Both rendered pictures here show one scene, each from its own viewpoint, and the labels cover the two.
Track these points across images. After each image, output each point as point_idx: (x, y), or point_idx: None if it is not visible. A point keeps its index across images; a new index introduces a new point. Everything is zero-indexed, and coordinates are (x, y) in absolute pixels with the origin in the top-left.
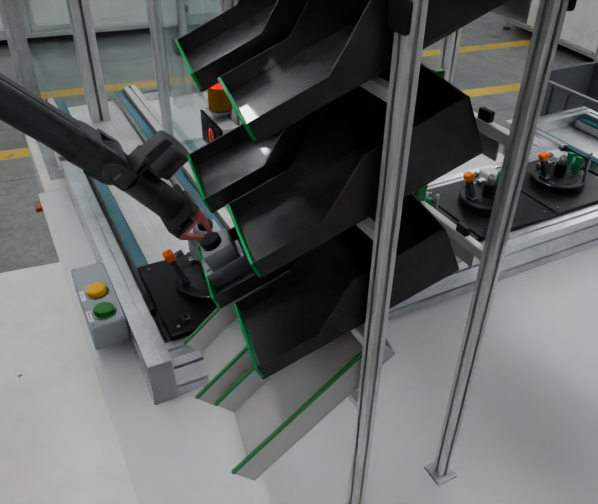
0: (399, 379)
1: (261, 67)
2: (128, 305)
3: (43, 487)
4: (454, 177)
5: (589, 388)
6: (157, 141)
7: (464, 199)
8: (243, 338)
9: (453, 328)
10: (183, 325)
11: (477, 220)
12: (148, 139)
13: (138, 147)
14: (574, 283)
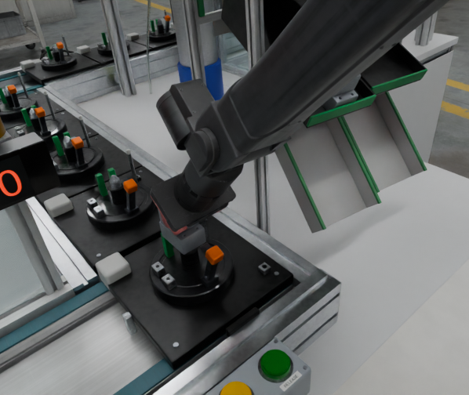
0: (238, 186)
1: None
2: (252, 344)
3: None
4: None
5: None
6: (199, 88)
7: (44, 136)
8: (317, 175)
9: (176, 169)
10: (273, 269)
11: (72, 136)
12: (185, 102)
13: (193, 119)
14: (119, 130)
